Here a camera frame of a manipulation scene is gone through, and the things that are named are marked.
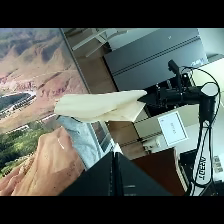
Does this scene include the silver frame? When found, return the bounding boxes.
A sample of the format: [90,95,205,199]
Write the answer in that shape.
[87,120,117,155]

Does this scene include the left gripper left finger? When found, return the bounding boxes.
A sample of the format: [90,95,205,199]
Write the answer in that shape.
[60,151,116,197]

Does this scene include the person's hand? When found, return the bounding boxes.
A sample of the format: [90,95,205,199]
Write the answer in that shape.
[0,126,85,197]

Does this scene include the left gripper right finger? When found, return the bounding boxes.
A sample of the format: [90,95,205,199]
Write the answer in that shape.
[114,151,172,197]

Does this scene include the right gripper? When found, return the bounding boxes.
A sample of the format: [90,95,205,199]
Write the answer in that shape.
[137,84,185,108]

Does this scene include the beige T-shirt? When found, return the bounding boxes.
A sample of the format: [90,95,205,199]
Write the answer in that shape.
[53,89,148,124]

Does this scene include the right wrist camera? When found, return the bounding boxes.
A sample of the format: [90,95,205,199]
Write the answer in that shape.
[167,59,185,90]

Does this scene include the grey garment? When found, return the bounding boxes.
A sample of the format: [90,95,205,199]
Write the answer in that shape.
[56,114,116,171]

